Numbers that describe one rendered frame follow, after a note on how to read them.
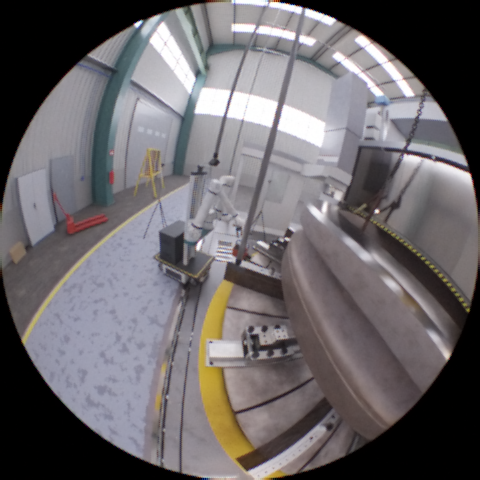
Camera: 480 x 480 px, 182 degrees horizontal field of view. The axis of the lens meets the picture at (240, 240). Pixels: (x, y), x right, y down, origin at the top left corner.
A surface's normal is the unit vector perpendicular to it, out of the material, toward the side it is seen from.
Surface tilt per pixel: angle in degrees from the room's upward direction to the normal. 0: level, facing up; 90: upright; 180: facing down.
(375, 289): 90
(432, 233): 90
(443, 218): 90
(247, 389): 0
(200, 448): 0
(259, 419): 0
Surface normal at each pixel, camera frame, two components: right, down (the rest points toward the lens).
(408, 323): -0.93, -0.04
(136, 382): 0.22, -0.86
